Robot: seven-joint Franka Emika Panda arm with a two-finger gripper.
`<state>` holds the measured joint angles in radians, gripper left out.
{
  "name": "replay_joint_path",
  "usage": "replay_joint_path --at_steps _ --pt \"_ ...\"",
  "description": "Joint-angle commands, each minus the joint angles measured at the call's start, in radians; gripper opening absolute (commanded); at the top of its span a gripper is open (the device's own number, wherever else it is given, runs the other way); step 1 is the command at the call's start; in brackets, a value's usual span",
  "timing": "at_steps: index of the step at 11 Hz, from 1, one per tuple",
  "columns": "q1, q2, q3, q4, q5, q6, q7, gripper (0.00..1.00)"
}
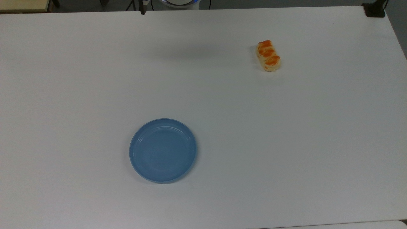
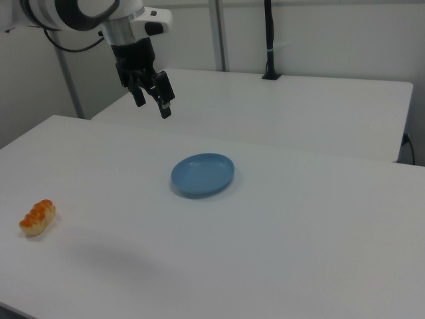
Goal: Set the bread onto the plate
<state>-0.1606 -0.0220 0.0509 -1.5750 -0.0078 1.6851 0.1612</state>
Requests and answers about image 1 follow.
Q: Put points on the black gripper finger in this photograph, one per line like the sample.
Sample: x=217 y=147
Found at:
x=143 y=10

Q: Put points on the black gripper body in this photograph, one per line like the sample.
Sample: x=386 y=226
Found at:
x=144 y=2

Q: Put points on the orange glazed bread loaf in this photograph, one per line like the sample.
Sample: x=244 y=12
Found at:
x=268 y=56

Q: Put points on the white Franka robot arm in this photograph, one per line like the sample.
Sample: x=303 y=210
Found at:
x=179 y=3

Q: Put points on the blue round plate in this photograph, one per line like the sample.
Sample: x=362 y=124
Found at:
x=162 y=150

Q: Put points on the light wooden desk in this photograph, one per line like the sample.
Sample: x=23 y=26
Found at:
x=24 y=4

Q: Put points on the black camera stand clamp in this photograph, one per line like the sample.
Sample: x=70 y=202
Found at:
x=375 y=9

